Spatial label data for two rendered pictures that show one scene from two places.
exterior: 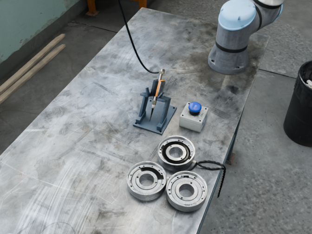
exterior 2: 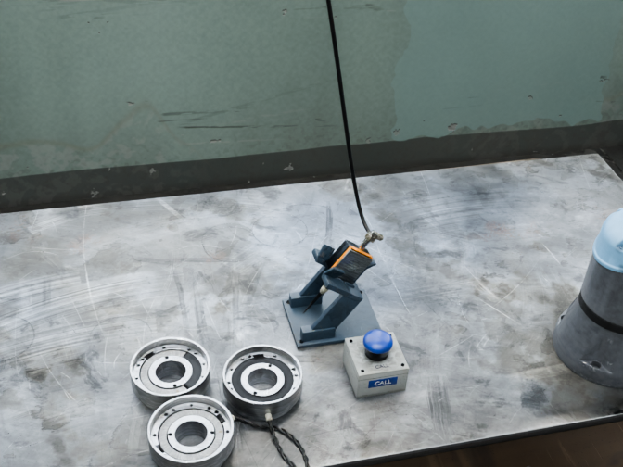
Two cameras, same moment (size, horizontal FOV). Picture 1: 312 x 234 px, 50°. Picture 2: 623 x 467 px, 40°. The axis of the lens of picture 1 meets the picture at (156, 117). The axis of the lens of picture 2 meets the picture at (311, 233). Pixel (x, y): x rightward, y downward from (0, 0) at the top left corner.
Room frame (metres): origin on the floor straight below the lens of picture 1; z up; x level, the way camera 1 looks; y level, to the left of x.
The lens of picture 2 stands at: (0.13, -0.69, 1.69)
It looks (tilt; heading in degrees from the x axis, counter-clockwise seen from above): 38 degrees down; 50
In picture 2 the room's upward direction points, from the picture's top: 3 degrees clockwise
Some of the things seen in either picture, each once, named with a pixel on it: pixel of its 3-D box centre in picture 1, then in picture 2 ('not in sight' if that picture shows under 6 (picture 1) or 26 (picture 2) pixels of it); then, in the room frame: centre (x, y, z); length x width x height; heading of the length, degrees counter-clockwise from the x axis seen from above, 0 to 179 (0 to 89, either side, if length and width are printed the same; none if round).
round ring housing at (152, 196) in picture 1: (146, 181); (171, 375); (0.49, 0.02, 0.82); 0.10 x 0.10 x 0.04
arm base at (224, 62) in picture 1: (229, 51); (614, 323); (1.04, -0.27, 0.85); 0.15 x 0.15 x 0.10
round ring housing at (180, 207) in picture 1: (186, 191); (191, 437); (0.46, -0.08, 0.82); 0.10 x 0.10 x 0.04
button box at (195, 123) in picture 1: (194, 115); (378, 362); (0.73, -0.12, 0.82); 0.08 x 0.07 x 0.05; 156
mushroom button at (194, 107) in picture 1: (194, 111); (376, 350); (0.72, -0.12, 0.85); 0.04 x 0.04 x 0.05
